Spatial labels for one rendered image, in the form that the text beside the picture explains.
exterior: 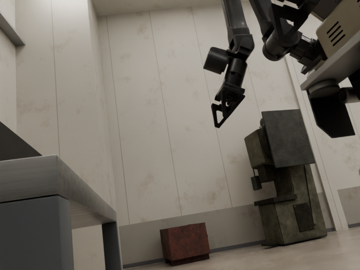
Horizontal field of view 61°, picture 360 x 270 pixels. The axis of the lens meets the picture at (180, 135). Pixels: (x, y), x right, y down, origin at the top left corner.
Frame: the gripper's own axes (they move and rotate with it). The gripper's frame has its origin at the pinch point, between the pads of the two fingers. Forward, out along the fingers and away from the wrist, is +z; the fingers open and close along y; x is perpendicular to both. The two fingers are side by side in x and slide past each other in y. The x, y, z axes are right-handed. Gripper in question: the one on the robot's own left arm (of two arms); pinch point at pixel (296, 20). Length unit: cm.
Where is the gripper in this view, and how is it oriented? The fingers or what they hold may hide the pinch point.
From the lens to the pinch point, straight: 52.2
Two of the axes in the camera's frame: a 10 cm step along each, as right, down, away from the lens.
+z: -3.1, 8.9, -3.3
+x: 9.4, 3.3, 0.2
